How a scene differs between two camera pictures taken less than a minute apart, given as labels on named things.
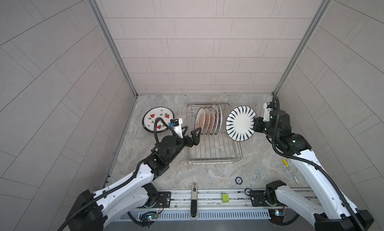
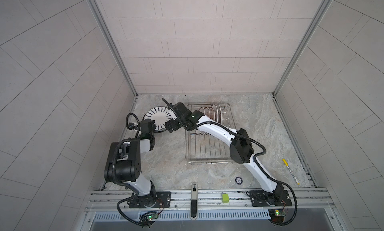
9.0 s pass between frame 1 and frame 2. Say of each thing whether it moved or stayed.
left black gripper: moved
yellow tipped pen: stayed
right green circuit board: stayed
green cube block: stayed
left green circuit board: stayed
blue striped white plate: moved
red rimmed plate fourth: stayed
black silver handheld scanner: stayed
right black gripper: moved
